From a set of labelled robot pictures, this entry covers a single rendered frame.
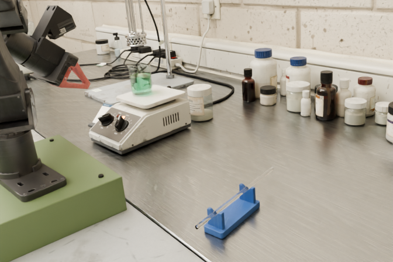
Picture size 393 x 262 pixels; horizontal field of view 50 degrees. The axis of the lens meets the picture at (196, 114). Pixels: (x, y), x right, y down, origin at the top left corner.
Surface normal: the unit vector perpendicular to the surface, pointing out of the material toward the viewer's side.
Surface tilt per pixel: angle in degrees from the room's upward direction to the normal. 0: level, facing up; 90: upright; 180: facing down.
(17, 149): 89
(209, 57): 90
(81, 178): 1
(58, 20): 89
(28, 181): 1
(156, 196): 0
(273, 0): 90
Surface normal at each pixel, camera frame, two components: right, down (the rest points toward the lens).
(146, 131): 0.69, 0.19
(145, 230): -0.08, -0.94
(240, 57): -0.79, 0.26
